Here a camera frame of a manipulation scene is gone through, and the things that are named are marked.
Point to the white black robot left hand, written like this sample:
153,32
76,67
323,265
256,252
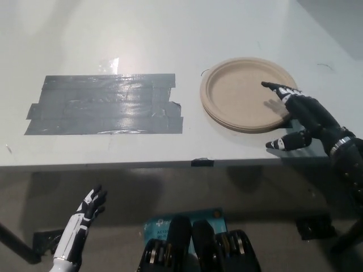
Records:
85,212

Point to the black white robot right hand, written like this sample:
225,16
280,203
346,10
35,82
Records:
309,119

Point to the stack of beige paper plates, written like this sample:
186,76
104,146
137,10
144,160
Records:
235,99

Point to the black table leg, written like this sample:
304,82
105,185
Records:
17,246

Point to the grey duct tape patch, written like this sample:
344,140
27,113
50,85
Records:
107,107

